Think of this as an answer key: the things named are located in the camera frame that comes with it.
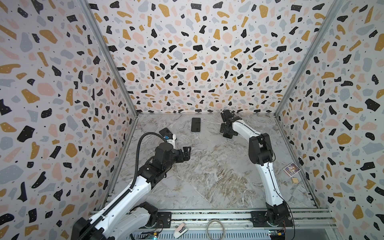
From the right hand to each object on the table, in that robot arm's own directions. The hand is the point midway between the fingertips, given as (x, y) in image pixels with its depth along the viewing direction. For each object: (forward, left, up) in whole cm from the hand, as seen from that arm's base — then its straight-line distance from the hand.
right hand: (226, 127), depth 110 cm
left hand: (-29, +26, +19) cm, 44 cm away
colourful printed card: (-32, -37, -1) cm, 49 cm away
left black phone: (-2, +45, -5) cm, 45 cm away
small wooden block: (-37, -38, -4) cm, 53 cm away
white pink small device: (-63, +27, +1) cm, 69 cm away
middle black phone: (+5, +23, -3) cm, 23 cm away
